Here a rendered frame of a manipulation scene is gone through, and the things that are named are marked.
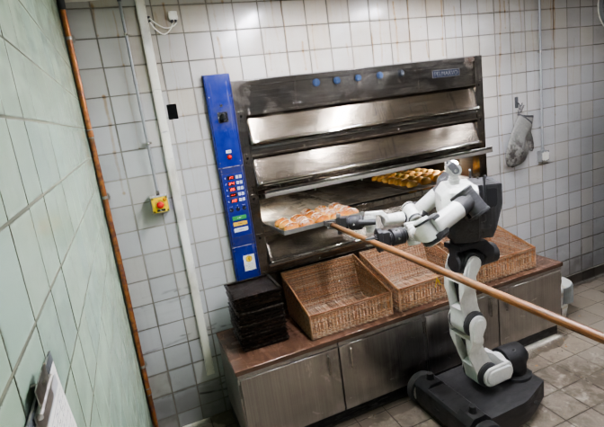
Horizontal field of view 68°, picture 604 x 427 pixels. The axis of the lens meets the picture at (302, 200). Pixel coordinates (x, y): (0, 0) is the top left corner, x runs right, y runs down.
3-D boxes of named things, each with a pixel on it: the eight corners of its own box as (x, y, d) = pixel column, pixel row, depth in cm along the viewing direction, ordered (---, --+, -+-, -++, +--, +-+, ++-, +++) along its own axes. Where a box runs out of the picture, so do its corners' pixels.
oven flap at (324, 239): (269, 264, 294) (262, 235, 296) (481, 209, 355) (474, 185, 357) (270, 263, 290) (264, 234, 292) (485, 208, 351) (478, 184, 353)
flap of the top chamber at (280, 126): (252, 146, 278) (244, 116, 280) (477, 111, 340) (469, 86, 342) (253, 144, 274) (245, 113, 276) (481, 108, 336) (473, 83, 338)
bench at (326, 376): (229, 409, 298) (215, 330, 286) (505, 308, 381) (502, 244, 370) (252, 467, 246) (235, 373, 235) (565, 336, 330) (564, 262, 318)
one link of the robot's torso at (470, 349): (479, 365, 273) (461, 298, 260) (505, 381, 254) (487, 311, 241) (460, 378, 268) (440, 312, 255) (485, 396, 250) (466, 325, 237)
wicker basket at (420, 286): (360, 288, 321) (357, 252, 315) (424, 269, 341) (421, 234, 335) (400, 313, 276) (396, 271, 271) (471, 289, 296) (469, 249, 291)
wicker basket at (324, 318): (284, 310, 301) (278, 271, 296) (358, 289, 320) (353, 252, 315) (311, 342, 257) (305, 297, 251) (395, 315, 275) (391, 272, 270)
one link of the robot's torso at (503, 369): (487, 363, 275) (486, 343, 273) (514, 379, 257) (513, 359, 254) (461, 374, 268) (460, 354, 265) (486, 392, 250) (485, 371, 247)
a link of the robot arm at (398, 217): (382, 217, 270) (411, 215, 275) (388, 230, 263) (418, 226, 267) (386, 205, 263) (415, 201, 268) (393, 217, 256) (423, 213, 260)
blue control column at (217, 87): (207, 302, 479) (168, 98, 436) (221, 298, 484) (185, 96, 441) (257, 402, 302) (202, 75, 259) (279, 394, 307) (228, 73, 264)
